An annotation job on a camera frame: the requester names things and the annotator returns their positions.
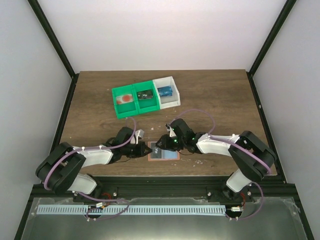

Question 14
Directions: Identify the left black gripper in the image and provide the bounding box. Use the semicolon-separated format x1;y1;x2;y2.
122;141;152;159

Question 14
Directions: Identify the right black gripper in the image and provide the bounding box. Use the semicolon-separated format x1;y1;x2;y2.
155;134;186;152

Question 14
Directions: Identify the black VIP card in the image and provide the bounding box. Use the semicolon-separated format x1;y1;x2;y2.
137;91;155;101

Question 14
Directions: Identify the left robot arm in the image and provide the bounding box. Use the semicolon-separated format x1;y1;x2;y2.
35;126;152;202

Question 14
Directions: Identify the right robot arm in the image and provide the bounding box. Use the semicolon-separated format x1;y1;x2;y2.
155;118;276;202

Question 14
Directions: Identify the black card in bin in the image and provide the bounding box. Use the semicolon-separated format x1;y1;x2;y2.
136;90;154;101

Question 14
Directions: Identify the red white card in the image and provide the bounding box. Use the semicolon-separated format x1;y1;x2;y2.
116;94;134;105

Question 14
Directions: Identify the middle green bin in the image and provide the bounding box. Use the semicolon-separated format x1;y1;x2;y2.
132;80;160;115

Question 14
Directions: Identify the green bin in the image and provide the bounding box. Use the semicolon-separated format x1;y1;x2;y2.
132;80;160;115
111;84;139;119

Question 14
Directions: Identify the white bin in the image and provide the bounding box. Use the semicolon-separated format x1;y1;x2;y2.
152;76;181;110

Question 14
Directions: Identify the left green bin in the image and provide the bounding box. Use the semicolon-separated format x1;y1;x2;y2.
111;84;139;119

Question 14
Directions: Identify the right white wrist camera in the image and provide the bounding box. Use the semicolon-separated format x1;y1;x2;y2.
165;123;176;138

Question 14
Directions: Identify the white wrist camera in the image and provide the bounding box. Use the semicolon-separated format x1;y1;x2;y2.
131;129;145;145
165;123;176;138

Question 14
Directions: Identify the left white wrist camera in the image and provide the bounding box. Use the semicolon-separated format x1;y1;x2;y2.
131;129;145;145

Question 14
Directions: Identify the black aluminium front rail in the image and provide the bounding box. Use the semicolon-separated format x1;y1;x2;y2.
30;176;299;199

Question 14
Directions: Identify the light blue slotted cable duct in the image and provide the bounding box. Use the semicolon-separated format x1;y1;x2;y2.
36;204;226;216

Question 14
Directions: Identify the left black frame post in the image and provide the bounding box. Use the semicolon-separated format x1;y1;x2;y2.
26;0;77;79

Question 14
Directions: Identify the black frame post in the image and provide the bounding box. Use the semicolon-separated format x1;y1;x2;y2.
248;0;298;77
26;0;77;79

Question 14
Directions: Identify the right black frame post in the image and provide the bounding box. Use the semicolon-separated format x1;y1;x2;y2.
248;0;298;77

